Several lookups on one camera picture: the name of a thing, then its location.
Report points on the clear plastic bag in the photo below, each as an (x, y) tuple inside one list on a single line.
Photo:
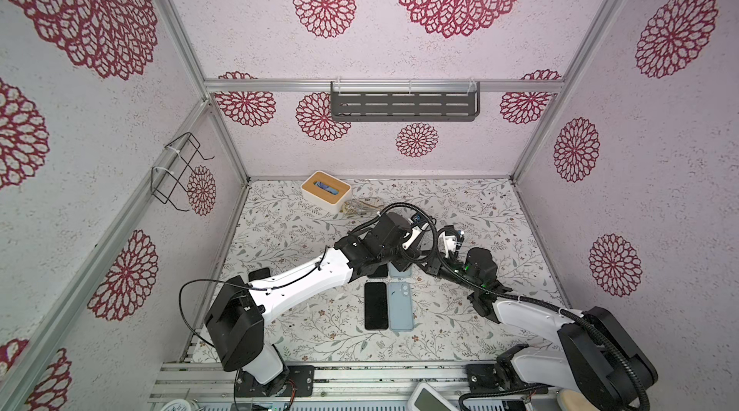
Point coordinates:
[(358, 207)]

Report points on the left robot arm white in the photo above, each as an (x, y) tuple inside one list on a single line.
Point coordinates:
[(237, 318)]

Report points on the black phone with screen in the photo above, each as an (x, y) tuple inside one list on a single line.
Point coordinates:
[(376, 306)]

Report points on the white tissue box wooden lid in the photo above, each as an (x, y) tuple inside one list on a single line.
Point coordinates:
[(326, 192)]

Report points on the beige sponge block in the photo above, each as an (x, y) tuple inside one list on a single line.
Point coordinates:
[(569, 400)]

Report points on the white round clock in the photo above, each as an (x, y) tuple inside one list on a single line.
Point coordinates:
[(178, 405)]

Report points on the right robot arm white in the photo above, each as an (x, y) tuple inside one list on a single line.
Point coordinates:
[(595, 355)]

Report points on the grey wall shelf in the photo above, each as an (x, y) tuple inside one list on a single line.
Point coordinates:
[(405, 106)]

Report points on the white device at bottom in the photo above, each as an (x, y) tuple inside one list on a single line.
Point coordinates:
[(426, 398)]

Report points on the metal base rail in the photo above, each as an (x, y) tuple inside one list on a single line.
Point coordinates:
[(207, 383)]

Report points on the light blue phone case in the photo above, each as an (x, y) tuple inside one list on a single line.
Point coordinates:
[(400, 306), (393, 272)]

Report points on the black wire rack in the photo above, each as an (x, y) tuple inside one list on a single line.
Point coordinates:
[(185, 183)]

